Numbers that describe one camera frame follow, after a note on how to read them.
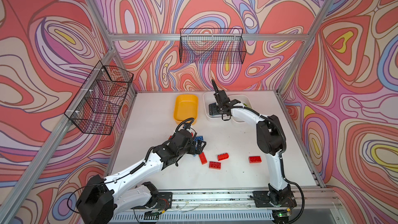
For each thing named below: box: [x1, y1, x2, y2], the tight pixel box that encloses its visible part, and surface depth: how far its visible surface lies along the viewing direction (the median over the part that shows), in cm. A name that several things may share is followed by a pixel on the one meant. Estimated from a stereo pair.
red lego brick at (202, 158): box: [199, 151, 208, 165], surface depth 88 cm
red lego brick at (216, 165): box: [208, 161, 222, 170], surface depth 86 cm
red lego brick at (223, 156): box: [217, 152, 230, 162], surface depth 88 cm
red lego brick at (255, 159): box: [248, 156, 262, 164], surface depth 86 cm
